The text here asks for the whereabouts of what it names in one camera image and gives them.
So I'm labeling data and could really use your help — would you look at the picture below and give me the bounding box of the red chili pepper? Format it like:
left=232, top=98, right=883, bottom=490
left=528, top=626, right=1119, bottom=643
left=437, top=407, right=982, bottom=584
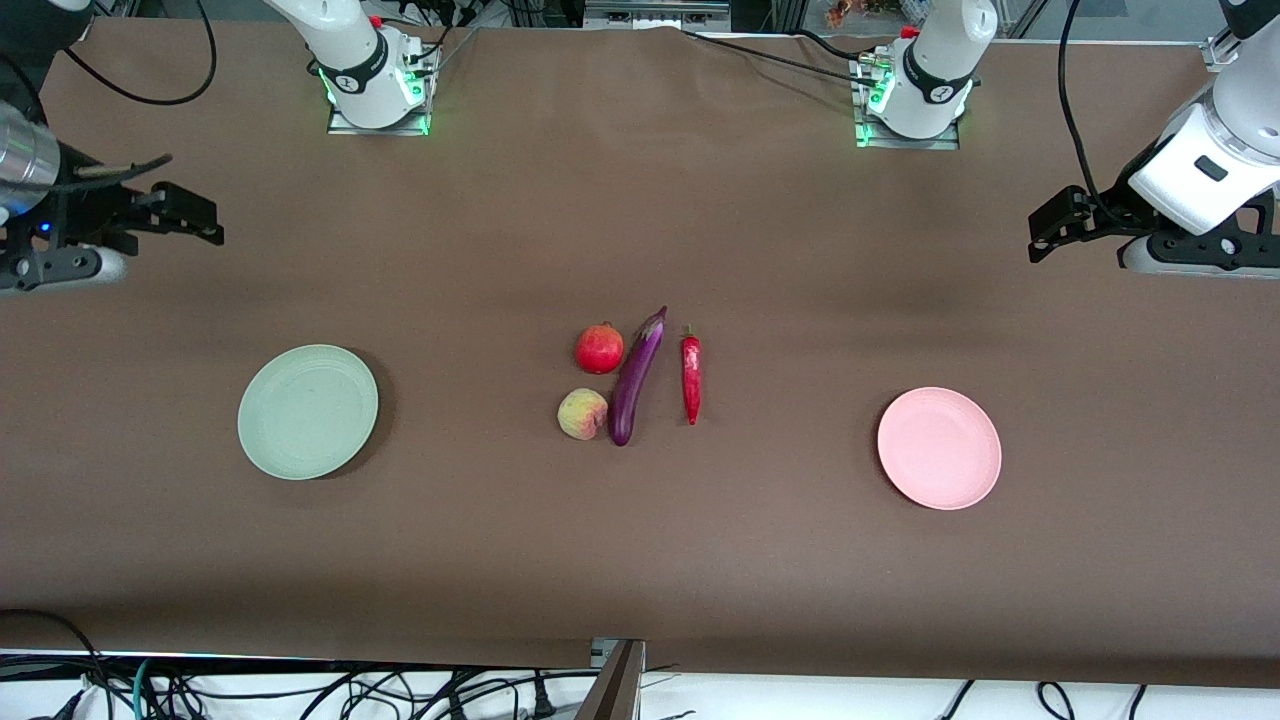
left=681, top=323, right=703, bottom=427

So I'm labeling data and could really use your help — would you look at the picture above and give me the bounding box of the purple eggplant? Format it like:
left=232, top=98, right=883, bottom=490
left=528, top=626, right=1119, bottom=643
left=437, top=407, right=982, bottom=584
left=607, top=305, right=669, bottom=448

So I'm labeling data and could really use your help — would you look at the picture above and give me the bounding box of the red apple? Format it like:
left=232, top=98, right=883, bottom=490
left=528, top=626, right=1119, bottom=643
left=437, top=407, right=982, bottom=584
left=574, top=322, right=626, bottom=376

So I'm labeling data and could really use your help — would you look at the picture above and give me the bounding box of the yellow-red peach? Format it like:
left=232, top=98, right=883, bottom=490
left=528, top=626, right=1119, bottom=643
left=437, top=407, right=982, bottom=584
left=556, top=387, right=610, bottom=442

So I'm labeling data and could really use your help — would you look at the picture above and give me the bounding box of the light green plate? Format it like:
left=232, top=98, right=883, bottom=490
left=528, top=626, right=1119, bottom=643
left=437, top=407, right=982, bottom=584
left=237, top=344, right=380, bottom=482

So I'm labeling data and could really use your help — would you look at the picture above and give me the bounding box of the pink plate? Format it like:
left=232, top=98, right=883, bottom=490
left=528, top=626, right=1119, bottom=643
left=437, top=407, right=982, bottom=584
left=877, top=386, right=1003, bottom=512

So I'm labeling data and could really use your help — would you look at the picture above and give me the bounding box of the grey box behind table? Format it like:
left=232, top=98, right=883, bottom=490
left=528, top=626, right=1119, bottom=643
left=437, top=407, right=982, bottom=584
left=582, top=0, right=732, bottom=32

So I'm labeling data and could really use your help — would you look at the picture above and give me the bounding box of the brown table cloth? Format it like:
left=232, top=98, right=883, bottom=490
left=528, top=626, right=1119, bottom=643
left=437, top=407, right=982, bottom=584
left=0, top=18, right=1280, bottom=691

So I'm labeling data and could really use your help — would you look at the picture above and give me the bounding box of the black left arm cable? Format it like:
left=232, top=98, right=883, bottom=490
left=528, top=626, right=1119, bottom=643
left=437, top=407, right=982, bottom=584
left=1057, top=0, right=1113, bottom=217

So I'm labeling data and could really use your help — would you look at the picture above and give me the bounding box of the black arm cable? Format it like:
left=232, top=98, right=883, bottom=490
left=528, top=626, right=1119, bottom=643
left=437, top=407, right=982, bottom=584
left=1057, top=0, right=1113, bottom=217
left=60, top=0, right=218, bottom=107

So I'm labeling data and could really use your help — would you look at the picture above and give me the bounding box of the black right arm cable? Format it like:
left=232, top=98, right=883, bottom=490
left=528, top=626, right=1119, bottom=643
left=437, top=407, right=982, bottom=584
left=60, top=0, right=218, bottom=107

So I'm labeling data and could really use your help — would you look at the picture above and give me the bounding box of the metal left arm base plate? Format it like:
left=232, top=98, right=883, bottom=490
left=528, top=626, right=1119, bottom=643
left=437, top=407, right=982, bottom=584
left=854, top=122, right=962, bottom=152

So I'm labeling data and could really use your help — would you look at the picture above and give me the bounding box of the aluminium frame profile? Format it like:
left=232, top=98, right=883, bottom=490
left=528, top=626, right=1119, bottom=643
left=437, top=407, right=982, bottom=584
left=1203, top=28, right=1248, bottom=73

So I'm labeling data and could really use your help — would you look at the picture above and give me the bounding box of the black cable across cloth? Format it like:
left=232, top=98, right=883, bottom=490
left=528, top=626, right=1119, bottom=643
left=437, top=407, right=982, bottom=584
left=680, top=27, right=883, bottom=87

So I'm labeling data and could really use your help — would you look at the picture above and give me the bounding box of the brown post with bracket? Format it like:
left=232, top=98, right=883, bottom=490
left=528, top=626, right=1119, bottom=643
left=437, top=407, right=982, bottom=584
left=574, top=637, right=647, bottom=720

